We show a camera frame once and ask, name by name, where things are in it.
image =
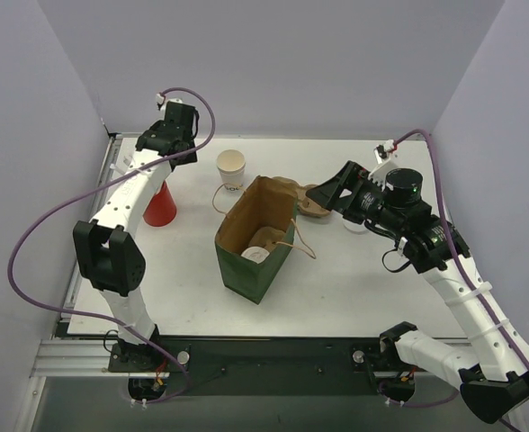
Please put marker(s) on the green paper takeout bag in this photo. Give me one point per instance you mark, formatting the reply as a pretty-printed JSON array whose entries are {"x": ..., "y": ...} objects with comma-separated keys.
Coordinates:
[{"x": 265, "y": 202}]

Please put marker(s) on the aluminium frame rail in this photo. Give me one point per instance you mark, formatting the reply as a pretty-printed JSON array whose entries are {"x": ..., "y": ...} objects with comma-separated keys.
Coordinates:
[{"x": 70, "y": 358}]

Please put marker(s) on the brown pulp cup carrier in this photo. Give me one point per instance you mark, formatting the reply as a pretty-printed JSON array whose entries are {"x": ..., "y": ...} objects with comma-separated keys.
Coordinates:
[{"x": 267, "y": 237}]

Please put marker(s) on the white wrapped straws bundle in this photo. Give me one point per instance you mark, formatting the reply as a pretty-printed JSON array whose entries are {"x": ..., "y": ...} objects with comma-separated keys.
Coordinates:
[{"x": 122, "y": 165}]

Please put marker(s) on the stacked white paper cups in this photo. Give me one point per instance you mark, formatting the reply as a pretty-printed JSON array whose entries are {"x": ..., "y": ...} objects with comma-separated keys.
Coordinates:
[{"x": 231, "y": 165}]

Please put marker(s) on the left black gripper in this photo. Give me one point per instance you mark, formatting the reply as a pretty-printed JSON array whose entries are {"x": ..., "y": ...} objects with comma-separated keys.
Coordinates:
[{"x": 183, "y": 155}]

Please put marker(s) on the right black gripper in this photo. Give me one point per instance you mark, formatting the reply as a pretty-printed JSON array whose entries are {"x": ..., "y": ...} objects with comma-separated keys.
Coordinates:
[{"x": 354, "y": 190}]

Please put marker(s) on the red straw holder cup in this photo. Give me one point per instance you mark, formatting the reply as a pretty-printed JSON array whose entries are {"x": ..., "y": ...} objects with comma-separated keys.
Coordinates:
[{"x": 161, "y": 209}]

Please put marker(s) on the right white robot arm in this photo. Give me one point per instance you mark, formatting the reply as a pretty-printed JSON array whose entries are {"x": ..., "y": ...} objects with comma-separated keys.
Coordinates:
[{"x": 493, "y": 378}]

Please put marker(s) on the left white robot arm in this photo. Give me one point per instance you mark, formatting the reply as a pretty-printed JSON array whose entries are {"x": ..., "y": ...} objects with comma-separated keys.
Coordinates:
[{"x": 106, "y": 251}]

